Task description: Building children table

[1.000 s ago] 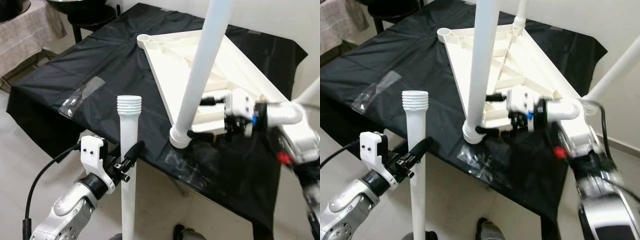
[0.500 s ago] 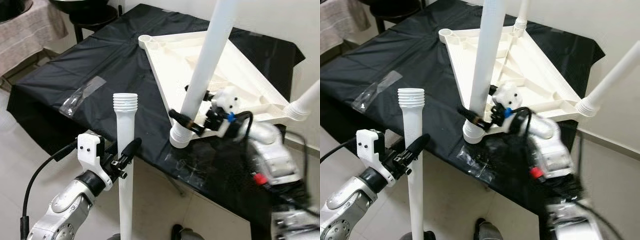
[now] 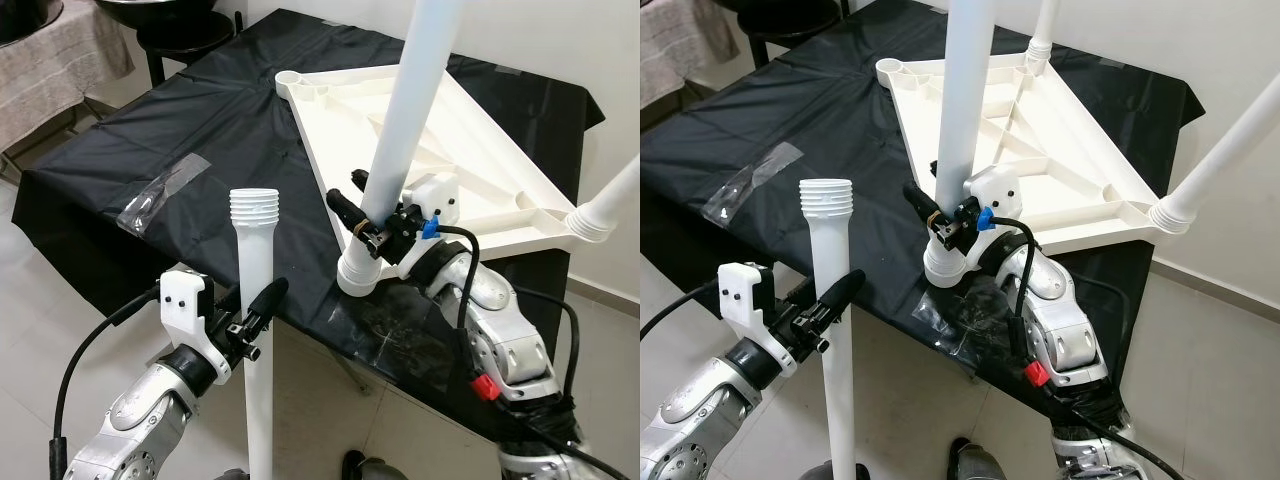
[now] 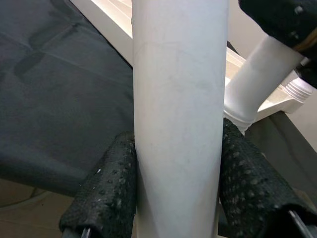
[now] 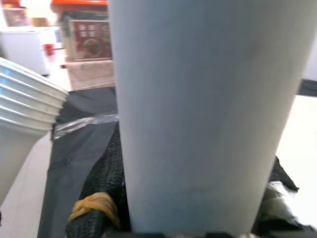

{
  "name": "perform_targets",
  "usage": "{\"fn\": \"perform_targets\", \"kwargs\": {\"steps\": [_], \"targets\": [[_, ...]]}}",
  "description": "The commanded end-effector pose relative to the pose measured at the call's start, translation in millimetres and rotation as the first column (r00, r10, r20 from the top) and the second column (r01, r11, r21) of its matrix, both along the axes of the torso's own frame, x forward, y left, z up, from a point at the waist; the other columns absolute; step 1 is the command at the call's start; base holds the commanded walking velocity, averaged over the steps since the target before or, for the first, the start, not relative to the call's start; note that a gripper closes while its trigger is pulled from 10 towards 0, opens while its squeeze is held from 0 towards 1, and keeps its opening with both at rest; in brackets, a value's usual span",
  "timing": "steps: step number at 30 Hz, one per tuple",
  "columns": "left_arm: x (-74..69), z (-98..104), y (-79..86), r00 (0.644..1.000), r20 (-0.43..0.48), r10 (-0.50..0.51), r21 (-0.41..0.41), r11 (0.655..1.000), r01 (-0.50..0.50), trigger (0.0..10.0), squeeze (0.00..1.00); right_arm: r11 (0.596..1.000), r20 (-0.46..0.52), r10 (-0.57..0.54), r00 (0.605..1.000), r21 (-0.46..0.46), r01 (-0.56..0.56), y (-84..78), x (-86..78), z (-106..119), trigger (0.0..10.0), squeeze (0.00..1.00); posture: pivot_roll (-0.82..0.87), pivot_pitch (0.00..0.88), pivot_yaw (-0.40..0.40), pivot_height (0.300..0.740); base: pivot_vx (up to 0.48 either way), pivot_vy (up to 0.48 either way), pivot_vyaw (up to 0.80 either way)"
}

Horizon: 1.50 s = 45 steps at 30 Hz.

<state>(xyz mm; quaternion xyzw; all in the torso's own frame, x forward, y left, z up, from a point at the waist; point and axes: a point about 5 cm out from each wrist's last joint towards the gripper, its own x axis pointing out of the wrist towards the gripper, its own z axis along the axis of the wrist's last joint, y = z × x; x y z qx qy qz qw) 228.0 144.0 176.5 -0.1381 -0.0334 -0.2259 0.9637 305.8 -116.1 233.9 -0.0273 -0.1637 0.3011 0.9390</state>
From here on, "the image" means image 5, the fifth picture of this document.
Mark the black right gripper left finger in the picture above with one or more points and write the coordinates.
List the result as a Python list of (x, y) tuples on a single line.
[(106, 171)]

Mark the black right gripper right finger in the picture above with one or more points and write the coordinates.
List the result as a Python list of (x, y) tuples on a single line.
[(275, 205)]

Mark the white plastic table leg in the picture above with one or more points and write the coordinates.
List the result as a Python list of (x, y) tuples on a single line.
[(198, 99), (19, 104)]

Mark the black tablecloth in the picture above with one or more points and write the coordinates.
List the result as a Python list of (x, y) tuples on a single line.
[(74, 161)]

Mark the clear tape patch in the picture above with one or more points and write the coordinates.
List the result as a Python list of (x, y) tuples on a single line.
[(74, 125)]

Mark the beige checked fabric cover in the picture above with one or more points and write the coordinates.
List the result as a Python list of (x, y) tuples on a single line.
[(91, 74)]

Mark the red cup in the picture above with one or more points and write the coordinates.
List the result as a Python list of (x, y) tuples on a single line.
[(48, 49)]

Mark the white cabinet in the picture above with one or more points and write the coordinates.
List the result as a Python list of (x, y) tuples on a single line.
[(24, 49)]

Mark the orange plastic lid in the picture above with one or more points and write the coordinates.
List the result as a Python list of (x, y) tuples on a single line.
[(79, 3)]

